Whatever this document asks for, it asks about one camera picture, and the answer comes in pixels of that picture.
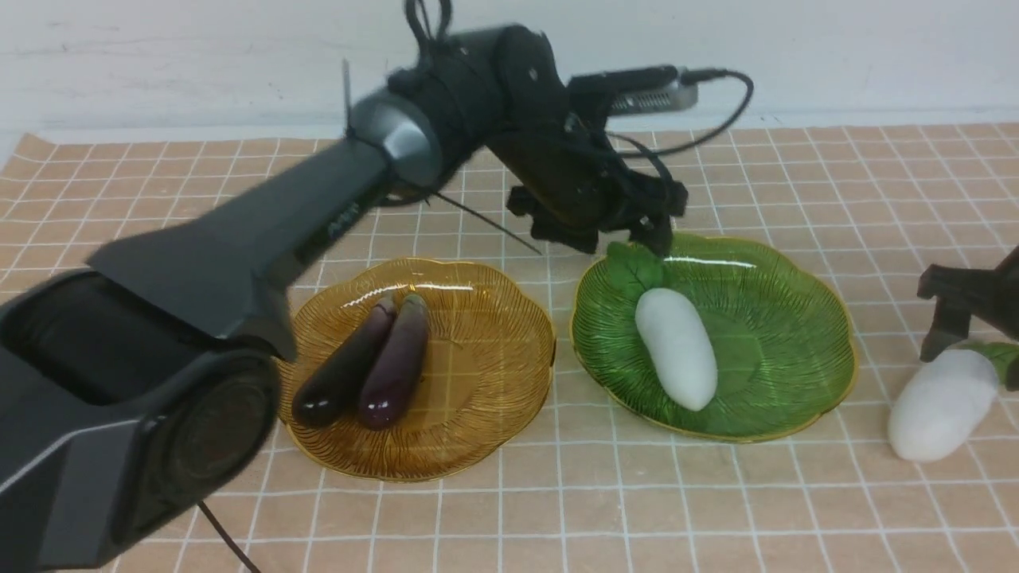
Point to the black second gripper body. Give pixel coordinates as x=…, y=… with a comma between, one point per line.
x=997, y=298

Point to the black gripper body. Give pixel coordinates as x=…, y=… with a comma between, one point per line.
x=574, y=167

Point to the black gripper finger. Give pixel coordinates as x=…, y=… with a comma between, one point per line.
x=559, y=221
x=654, y=205
x=1011, y=377
x=960, y=294

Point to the white toy radish green top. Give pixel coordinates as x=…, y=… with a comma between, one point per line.
x=947, y=399

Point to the white toy radish with leaves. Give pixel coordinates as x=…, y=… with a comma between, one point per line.
x=669, y=326

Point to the dark purple toy eggplant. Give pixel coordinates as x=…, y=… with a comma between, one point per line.
x=336, y=384

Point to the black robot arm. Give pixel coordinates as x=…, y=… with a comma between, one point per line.
x=146, y=286

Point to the tan grid-patterned tablecloth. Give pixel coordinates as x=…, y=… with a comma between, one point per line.
x=588, y=487

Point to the amber ribbed glass plate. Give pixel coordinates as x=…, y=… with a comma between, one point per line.
x=486, y=375

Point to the green ribbed glass plate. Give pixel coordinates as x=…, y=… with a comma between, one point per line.
x=783, y=339

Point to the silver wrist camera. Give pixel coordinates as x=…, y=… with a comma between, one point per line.
x=636, y=91

